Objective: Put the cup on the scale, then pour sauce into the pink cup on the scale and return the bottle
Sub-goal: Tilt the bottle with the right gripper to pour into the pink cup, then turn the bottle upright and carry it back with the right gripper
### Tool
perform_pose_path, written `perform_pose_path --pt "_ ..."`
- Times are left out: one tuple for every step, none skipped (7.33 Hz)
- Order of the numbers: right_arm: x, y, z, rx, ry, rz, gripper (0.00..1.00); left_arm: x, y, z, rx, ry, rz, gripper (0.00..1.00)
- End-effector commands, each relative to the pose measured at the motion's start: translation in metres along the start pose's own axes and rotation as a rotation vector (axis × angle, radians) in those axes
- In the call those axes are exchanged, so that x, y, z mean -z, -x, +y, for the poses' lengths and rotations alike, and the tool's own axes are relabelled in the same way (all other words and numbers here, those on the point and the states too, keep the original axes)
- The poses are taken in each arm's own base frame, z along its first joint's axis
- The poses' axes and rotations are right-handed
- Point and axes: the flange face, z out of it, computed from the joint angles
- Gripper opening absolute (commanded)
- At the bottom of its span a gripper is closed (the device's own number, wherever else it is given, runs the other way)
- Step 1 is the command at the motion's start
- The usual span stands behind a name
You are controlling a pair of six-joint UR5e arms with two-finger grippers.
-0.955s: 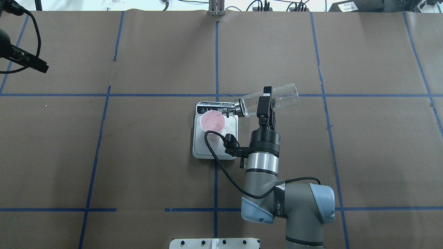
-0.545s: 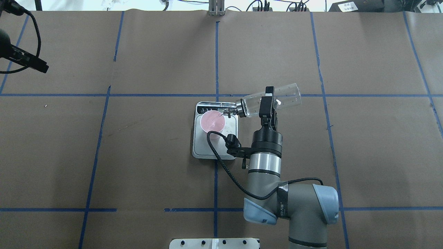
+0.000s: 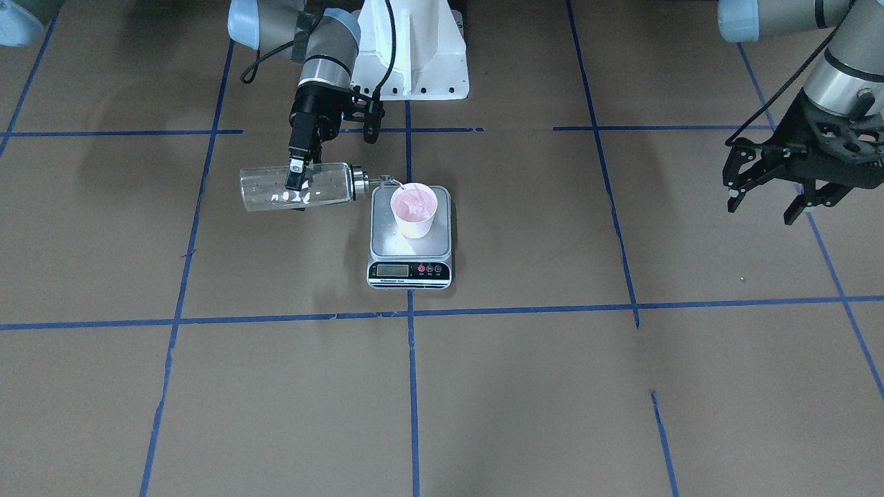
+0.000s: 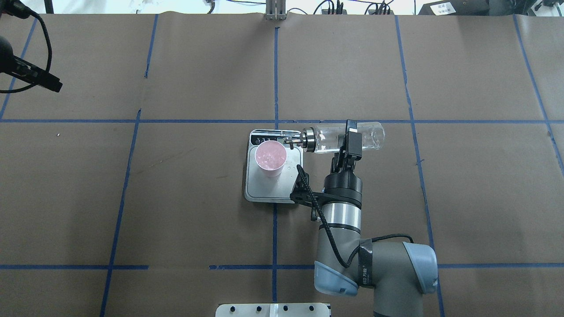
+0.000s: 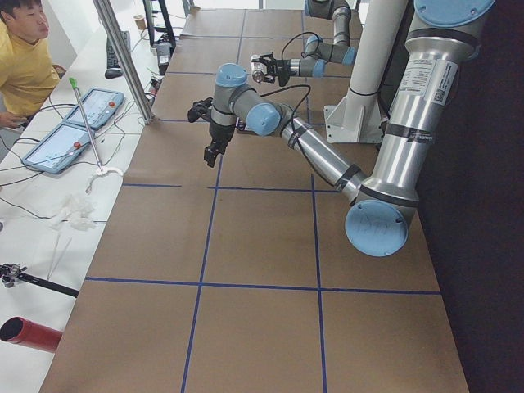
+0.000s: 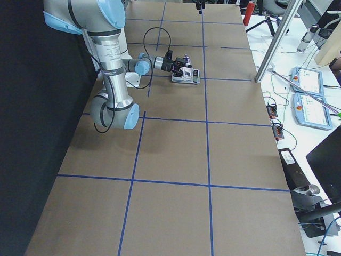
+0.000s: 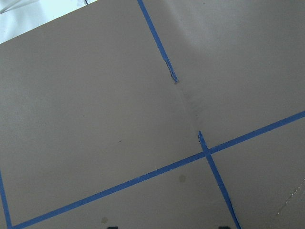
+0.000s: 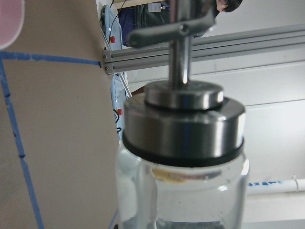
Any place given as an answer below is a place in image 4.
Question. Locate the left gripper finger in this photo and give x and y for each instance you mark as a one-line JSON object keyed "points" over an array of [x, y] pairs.
{"points": [[34, 76]]}

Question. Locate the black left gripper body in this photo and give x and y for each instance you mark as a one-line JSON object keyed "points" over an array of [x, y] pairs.
{"points": [[5, 53]]}

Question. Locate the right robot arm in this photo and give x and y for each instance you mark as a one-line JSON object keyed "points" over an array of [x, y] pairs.
{"points": [[398, 271]]}

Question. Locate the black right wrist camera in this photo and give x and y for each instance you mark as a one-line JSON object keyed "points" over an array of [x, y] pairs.
{"points": [[309, 199]]}

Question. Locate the aluminium frame post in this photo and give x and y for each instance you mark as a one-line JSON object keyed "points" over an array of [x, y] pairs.
{"points": [[275, 10]]}

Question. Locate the silver digital kitchen scale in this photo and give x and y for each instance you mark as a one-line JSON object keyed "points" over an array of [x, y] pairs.
{"points": [[262, 189]]}

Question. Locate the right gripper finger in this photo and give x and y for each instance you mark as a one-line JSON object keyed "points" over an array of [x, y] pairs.
{"points": [[350, 150]]}

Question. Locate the black box with label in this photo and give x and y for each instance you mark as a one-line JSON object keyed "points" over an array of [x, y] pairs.
{"points": [[455, 7]]}

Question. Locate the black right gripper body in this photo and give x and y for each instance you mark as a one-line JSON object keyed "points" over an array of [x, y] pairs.
{"points": [[344, 187]]}

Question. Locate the clear glass sauce bottle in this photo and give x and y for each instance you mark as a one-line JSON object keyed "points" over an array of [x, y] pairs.
{"points": [[328, 138]]}

